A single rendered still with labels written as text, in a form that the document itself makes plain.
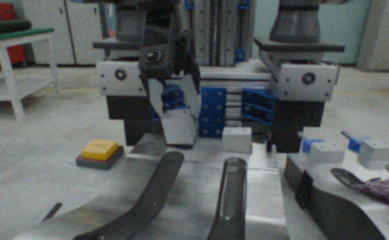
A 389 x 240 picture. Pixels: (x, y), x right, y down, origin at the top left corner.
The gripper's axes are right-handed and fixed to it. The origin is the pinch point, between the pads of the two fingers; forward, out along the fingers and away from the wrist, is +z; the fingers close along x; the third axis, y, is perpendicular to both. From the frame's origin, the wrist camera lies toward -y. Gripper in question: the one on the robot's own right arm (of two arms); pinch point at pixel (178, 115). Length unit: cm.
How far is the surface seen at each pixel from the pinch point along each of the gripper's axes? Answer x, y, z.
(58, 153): 33.9, 3.3, 10.5
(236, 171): -10.6, -7.7, 6.7
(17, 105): 235, 168, 69
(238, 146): -10.7, -2.5, 5.4
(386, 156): -38.3, 5.5, 14.5
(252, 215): -13.3, -17.5, 5.6
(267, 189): -15.4, -12.0, 6.4
